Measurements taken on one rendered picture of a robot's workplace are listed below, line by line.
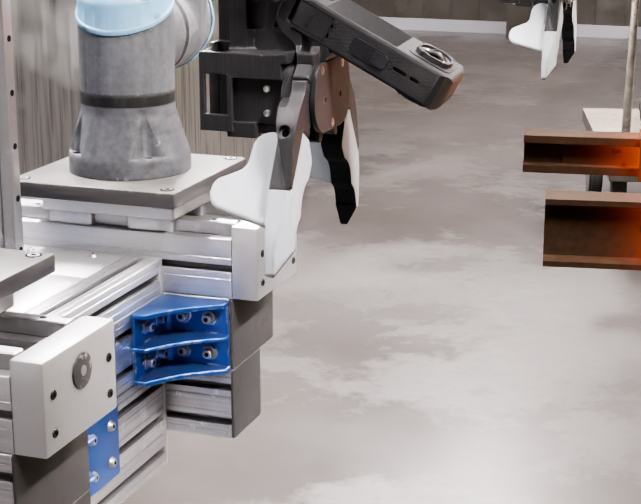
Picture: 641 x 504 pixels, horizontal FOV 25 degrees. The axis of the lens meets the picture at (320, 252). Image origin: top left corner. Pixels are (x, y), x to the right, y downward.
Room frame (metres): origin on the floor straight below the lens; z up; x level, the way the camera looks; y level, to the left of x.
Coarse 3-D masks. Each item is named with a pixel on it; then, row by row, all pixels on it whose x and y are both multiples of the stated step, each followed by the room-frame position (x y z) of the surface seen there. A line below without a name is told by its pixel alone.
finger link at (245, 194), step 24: (264, 144) 0.92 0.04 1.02; (264, 168) 0.91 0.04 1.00; (216, 192) 0.91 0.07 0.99; (240, 192) 0.91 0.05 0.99; (264, 192) 0.90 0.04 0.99; (288, 192) 0.89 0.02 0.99; (240, 216) 0.90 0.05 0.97; (264, 216) 0.89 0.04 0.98; (288, 216) 0.89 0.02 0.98; (264, 240) 0.89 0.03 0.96; (288, 240) 0.89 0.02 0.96; (264, 264) 0.89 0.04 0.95
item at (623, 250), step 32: (576, 192) 0.90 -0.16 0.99; (608, 192) 0.90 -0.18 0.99; (544, 224) 0.89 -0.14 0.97; (576, 224) 0.89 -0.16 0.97; (608, 224) 0.88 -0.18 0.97; (640, 224) 0.88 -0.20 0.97; (544, 256) 0.89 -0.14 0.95; (576, 256) 0.88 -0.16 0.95; (608, 256) 0.88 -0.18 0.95; (640, 256) 0.88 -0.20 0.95
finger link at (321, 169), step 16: (352, 128) 1.01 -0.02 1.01; (320, 144) 1.01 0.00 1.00; (336, 144) 0.98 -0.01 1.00; (352, 144) 1.01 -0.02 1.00; (320, 160) 1.02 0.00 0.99; (336, 160) 1.00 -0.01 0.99; (352, 160) 1.01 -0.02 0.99; (320, 176) 1.03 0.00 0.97; (336, 176) 1.01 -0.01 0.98; (352, 176) 1.01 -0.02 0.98; (336, 192) 1.02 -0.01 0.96; (352, 192) 1.01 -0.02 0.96; (352, 208) 1.02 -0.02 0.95
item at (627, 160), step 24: (528, 144) 1.14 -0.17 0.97; (552, 144) 1.14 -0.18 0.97; (576, 144) 1.12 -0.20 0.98; (600, 144) 1.12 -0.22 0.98; (624, 144) 1.12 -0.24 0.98; (528, 168) 1.13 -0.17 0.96; (552, 168) 1.13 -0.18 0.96; (576, 168) 1.12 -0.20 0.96; (600, 168) 1.12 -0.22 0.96; (624, 168) 1.12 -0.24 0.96
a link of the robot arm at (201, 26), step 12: (180, 0) 1.85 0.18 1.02; (192, 0) 1.87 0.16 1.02; (204, 0) 1.89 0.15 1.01; (192, 12) 1.87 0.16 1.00; (204, 12) 1.90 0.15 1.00; (192, 24) 1.85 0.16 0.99; (204, 24) 1.90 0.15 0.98; (192, 36) 1.85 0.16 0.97; (204, 36) 1.91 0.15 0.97; (192, 48) 1.87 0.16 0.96; (180, 60) 1.85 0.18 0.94
